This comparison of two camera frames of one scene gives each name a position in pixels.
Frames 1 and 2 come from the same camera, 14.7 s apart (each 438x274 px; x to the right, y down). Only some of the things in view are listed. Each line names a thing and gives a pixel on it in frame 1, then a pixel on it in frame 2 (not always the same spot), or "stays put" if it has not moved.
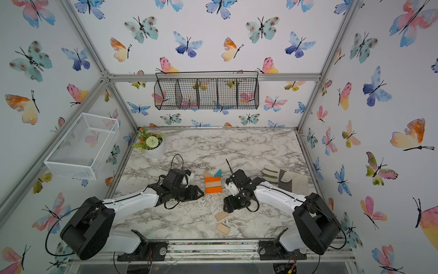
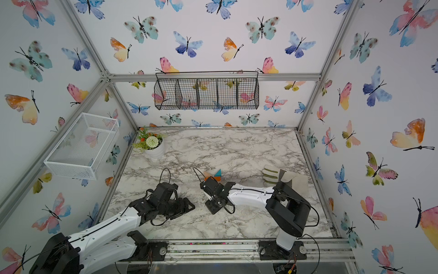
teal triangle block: (218, 173) stays put
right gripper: (229, 204) to (211, 209)
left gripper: (193, 194) to (181, 209)
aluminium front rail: (217, 253) stays put
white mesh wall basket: (81, 150) stays put
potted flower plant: (152, 144) stays put
